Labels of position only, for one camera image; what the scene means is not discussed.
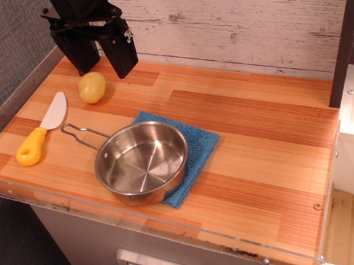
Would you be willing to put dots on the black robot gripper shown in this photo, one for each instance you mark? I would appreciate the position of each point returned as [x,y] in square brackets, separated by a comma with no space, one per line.
[115,37]

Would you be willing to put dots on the silver steel pot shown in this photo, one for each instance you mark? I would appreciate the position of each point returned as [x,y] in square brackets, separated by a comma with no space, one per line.
[141,163]

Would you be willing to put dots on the yellow toy potato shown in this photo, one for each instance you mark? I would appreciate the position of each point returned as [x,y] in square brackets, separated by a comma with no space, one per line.
[91,87]

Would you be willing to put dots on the blue folded cloth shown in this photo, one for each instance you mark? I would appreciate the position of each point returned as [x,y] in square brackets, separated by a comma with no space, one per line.
[201,144]

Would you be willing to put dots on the clear acrylic table guard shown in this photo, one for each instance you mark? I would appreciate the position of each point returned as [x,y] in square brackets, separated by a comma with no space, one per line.
[257,199]

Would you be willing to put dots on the grey toy fridge cabinet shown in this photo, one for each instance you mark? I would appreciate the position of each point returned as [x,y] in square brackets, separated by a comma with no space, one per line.
[93,242]

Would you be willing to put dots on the yellow handled toy knife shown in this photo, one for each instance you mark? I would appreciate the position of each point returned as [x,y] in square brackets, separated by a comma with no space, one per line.
[30,151]

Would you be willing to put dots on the dark right shelf post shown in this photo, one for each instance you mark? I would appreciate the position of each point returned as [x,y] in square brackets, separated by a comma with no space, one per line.
[343,56]

